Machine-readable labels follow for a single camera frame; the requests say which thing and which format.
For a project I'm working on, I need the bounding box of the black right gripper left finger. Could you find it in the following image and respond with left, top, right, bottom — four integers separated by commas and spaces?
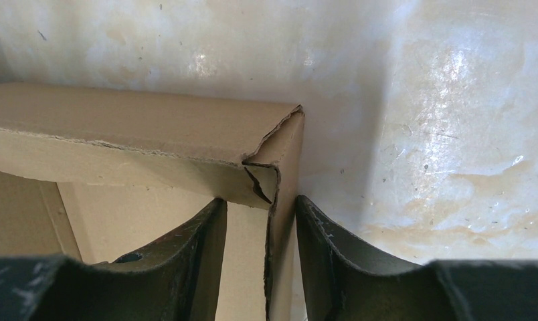
0, 199, 228, 320

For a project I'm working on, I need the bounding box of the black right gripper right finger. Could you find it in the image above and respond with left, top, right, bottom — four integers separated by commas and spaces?
295, 195, 538, 320

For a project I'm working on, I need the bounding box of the large cardboard box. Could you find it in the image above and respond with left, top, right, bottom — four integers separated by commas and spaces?
0, 83, 304, 320

